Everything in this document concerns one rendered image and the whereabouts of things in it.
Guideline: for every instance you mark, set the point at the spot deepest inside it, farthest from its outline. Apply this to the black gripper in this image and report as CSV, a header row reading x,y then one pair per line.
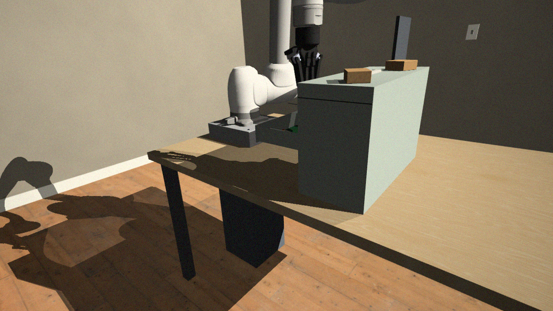
x,y
307,61

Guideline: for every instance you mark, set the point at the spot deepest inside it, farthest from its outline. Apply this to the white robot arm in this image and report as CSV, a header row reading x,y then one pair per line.
x,y
247,90

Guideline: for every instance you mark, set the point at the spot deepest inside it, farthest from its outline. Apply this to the brown rectangular box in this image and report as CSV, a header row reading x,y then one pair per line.
x,y
357,75

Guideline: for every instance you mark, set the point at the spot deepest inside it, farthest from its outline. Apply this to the tan rectangular block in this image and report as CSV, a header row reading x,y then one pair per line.
x,y
401,65

